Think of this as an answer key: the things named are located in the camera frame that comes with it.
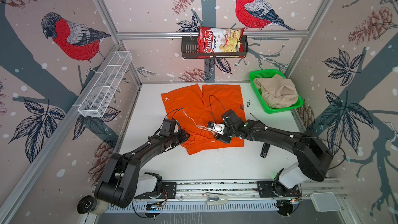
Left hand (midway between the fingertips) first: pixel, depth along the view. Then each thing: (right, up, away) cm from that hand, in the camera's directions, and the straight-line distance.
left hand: (188, 135), depth 87 cm
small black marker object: (+43, -6, -3) cm, 44 cm away
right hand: (+16, +1, -1) cm, 16 cm away
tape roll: (-37, -21, -26) cm, 50 cm away
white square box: (+65, -26, -18) cm, 72 cm away
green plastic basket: (+49, +40, +31) cm, 70 cm away
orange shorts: (+2, +15, +20) cm, 25 cm away
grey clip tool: (+14, -25, -17) cm, 33 cm away
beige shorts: (+58, +26, +13) cm, 65 cm away
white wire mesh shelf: (-41, +22, -15) cm, 49 cm away
